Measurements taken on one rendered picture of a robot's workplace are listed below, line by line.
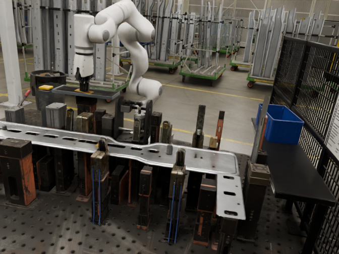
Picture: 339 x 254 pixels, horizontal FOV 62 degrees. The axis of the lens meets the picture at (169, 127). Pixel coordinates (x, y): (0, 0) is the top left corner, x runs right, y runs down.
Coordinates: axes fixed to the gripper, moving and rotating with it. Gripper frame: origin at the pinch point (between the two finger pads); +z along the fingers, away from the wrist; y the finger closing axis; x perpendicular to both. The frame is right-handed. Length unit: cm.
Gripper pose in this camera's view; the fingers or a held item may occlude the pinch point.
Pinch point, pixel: (84, 86)
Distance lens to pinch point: 140.4
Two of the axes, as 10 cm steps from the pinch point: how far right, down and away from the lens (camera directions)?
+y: -2.9, 3.4, -9.0
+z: -1.1, 9.2, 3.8
